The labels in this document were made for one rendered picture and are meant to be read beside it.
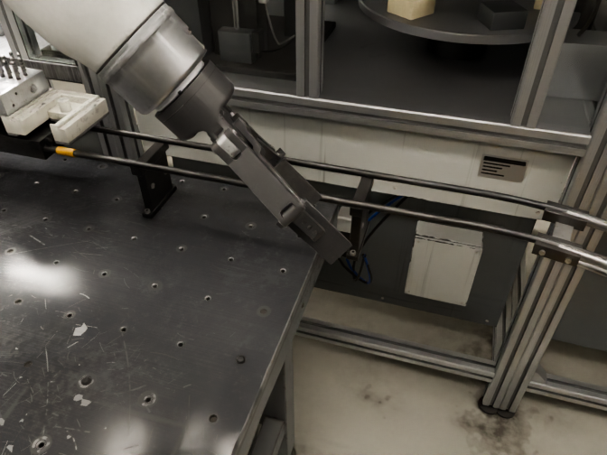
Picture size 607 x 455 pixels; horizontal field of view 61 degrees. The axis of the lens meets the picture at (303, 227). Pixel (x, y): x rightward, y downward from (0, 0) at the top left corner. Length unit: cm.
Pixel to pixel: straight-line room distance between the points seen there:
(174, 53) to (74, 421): 58
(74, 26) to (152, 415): 56
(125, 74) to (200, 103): 7
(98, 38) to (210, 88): 10
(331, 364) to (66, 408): 98
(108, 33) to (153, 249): 66
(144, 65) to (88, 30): 5
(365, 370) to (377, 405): 12
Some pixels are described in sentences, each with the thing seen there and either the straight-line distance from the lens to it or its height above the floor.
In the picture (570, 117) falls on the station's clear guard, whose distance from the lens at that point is 107.
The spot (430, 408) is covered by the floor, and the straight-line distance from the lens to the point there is 165.
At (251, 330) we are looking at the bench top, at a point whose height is 68.
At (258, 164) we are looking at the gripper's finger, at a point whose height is 113.
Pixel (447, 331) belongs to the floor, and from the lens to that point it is 183.
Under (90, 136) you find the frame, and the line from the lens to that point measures 166.
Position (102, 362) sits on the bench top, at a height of 68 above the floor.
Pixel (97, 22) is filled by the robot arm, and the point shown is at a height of 124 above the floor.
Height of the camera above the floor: 138
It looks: 40 degrees down
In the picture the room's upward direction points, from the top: straight up
